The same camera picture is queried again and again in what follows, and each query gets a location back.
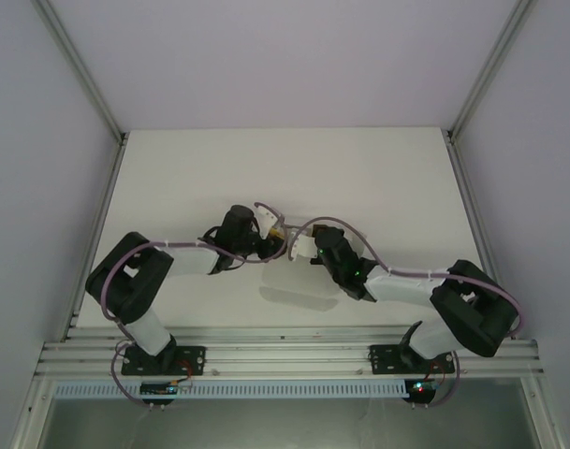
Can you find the white paper box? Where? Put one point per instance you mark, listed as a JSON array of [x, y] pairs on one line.
[[298, 287]]

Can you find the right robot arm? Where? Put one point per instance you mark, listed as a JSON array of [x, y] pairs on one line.
[[472, 308]]

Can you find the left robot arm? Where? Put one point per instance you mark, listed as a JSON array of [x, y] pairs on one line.
[[125, 280]]

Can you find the grey metal panel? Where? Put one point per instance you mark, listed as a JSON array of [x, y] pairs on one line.
[[284, 423]]

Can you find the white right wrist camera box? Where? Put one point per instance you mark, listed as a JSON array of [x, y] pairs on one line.
[[304, 247]]

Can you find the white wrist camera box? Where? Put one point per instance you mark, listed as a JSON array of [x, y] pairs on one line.
[[267, 220], [304, 247]]

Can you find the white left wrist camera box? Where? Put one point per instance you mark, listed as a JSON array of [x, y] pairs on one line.
[[267, 220]]

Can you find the aluminium mounting rail beam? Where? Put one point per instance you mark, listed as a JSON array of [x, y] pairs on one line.
[[284, 355]]

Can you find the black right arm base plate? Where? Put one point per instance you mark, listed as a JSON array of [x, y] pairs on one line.
[[383, 360]]

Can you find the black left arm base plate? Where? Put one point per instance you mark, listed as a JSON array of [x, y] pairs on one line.
[[195, 360]]

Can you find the aluminium table side rail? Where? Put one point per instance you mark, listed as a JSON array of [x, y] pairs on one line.
[[99, 224], [474, 224]]

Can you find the aluminium frame post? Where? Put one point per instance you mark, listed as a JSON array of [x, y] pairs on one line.
[[485, 70], [85, 70]]

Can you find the aluminium frame leg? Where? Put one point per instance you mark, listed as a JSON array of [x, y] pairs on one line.
[[29, 416], [539, 416]]

